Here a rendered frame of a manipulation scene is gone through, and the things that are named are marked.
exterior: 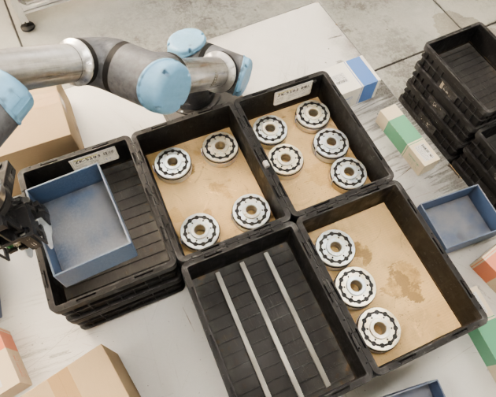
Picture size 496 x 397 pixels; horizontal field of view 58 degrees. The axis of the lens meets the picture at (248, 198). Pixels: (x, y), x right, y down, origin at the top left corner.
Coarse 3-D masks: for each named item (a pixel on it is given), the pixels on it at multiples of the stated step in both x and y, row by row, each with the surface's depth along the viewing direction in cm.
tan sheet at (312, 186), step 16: (272, 112) 138; (288, 112) 138; (288, 128) 136; (336, 128) 136; (304, 144) 133; (304, 160) 131; (304, 176) 128; (320, 176) 128; (288, 192) 126; (304, 192) 126; (320, 192) 126; (336, 192) 126; (304, 208) 124
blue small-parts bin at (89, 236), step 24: (96, 168) 94; (48, 192) 93; (72, 192) 97; (96, 192) 97; (72, 216) 95; (96, 216) 95; (120, 216) 89; (72, 240) 92; (96, 240) 92; (120, 240) 93; (72, 264) 90; (96, 264) 86
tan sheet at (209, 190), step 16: (224, 128) 135; (192, 144) 132; (192, 160) 130; (240, 160) 130; (192, 176) 128; (208, 176) 128; (224, 176) 128; (240, 176) 128; (176, 192) 125; (192, 192) 125; (208, 192) 125; (224, 192) 126; (240, 192) 126; (256, 192) 126; (176, 208) 123; (192, 208) 123; (208, 208) 123; (224, 208) 123; (176, 224) 121; (224, 224) 121
